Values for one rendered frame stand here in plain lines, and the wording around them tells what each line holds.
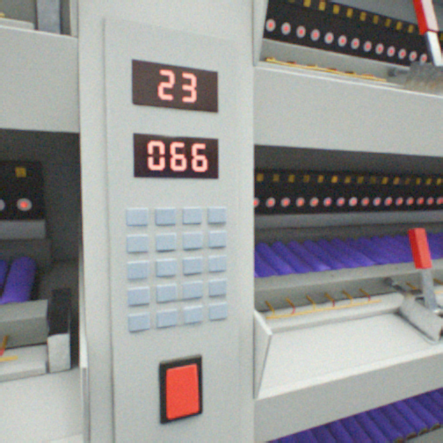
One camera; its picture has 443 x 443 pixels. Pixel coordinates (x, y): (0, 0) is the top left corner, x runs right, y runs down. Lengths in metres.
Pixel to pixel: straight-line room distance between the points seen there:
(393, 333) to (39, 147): 0.37
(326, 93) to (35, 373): 0.25
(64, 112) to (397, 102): 0.22
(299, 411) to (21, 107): 0.25
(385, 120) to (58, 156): 0.30
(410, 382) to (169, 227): 0.24
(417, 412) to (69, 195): 0.48
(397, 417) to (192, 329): 0.36
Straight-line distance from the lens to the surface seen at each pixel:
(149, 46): 0.20
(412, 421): 0.53
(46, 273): 0.35
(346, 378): 0.28
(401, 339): 0.33
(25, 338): 0.27
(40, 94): 0.20
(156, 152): 0.18
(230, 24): 0.22
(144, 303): 0.19
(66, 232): 0.38
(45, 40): 0.20
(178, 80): 0.19
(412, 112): 0.30
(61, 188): 0.38
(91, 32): 0.20
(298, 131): 0.24
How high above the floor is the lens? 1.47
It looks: 3 degrees down
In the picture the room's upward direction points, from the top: straight up
